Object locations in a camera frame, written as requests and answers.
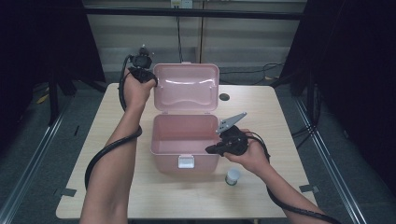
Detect black curtain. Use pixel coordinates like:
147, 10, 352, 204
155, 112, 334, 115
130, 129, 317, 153
0, 0, 107, 153
278, 0, 396, 190

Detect pink plastic storage box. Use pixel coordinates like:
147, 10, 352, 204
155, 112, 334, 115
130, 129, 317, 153
149, 62, 221, 175

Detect metal floor rail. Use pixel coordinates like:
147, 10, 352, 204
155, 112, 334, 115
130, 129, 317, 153
0, 94, 74, 224
292, 96, 370, 224

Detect white bottle with green label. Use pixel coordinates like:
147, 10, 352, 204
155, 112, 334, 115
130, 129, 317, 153
224, 167, 242, 187

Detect black metal stand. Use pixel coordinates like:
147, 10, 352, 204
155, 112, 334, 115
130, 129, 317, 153
47, 69, 78, 127
270, 68, 320, 127

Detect black horizontal bar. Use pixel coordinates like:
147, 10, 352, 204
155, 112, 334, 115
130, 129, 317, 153
83, 7, 307, 21

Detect yellow tape piece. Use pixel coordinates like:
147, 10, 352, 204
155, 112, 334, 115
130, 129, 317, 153
35, 92, 50, 105

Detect white wall socket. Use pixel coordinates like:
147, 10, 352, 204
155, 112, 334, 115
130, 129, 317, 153
170, 0, 194, 9

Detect left hand-held gripper black cable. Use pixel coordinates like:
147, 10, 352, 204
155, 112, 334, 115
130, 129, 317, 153
84, 53, 144, 191

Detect person's left hand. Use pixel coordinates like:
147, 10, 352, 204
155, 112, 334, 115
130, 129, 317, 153
122, 68, 158, 110

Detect hand-held gripper black cable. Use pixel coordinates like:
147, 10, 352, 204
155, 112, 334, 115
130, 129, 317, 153
84, 53, 144, 191
246, 130, 344, 224

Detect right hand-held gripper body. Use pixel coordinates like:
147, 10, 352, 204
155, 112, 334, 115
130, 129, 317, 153
216, 111, 249, 157

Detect grey tape piece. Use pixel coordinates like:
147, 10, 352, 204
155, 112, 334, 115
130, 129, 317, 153
53, 187, 78, 198
298, 184, 320, 194

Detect right hand-held gripper black cable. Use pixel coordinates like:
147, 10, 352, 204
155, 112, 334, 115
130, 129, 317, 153
246, 130, 344, 224

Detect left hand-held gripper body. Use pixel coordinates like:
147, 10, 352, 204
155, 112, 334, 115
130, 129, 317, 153
128, 44, 155, 84

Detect person's right hand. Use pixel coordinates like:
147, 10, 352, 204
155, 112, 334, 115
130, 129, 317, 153
223, 128, 271, 177

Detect black wall cable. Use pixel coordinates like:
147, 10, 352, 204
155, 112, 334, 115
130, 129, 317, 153
175, 15, 285, 87

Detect black floor cables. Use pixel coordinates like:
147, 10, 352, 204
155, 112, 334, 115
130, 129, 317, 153
290, 123, 319, 149

